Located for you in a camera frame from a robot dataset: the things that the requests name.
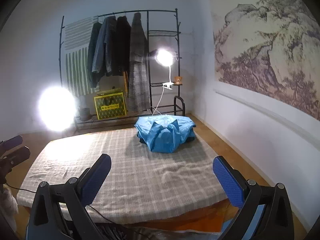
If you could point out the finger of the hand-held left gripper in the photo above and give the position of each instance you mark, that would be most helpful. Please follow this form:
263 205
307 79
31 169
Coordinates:
18 155
12 141

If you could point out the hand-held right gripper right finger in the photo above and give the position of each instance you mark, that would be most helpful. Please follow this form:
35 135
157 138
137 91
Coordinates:
230 182

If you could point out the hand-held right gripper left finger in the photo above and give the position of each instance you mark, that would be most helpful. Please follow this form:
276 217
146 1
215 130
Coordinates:
96 180

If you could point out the light blue garment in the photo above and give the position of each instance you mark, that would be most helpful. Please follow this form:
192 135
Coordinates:
165 137

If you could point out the black metal clothes rack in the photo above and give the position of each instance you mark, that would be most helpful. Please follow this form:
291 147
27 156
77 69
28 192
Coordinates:
163 33

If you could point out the person's left hand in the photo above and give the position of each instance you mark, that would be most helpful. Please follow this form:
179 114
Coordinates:
10 202

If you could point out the beige plaid blanket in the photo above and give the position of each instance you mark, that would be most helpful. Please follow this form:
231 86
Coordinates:
125 175

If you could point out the orange bed base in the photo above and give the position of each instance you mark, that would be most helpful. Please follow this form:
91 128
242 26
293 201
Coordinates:
200 220

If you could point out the black pot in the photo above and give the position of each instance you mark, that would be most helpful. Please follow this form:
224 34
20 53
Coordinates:
84 114

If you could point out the yellow green box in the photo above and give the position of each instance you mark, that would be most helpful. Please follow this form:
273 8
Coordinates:
110 107

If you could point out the yellow narrow object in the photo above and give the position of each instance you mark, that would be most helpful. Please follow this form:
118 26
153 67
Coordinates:
125 82

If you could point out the grey plaid coat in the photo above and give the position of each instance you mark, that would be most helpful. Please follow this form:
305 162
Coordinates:
137 85

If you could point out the brown teddy bear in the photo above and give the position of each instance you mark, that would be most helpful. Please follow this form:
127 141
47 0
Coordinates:
178 80

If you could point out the dark green jacket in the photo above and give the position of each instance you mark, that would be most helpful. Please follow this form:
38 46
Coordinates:
93 55

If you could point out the blue denim jacket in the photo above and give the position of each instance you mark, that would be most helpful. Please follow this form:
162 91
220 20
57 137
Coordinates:
106 45

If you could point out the black coat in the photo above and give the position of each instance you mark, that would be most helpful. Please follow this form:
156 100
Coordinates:
122 45

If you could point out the white clip lamp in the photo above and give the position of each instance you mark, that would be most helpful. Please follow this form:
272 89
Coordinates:
163 57

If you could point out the white wall rail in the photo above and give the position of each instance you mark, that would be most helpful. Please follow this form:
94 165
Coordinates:
262 107

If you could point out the black metal stool frame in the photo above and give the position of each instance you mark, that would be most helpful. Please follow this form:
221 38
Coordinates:
175 105

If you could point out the green striped wall hanging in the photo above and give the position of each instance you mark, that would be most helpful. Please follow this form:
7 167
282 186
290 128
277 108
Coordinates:
75 67

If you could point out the landscape wall poster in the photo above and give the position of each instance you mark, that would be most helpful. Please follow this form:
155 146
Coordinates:
262 42

